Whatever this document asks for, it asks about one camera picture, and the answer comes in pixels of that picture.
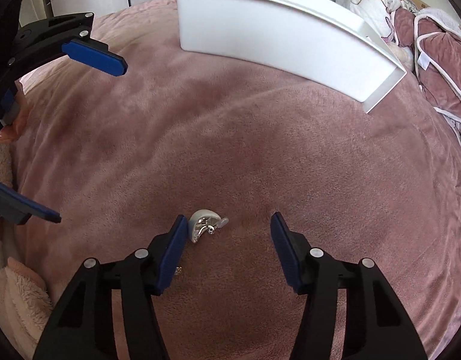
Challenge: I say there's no mauve folded quilt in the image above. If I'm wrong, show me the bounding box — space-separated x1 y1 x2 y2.
393 7 461 123

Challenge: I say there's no pink fluffy left sleeve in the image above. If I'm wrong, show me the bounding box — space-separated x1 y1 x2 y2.
0 130 55 360

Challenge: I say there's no white plastic storage bin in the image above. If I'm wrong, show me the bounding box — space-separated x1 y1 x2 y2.
177 0 406 113

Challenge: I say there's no person's left hand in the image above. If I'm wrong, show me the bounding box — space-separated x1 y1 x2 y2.
0 109 29 144

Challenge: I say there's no white pearl crescent earring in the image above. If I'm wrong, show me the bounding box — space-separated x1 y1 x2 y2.
188 210 229 244

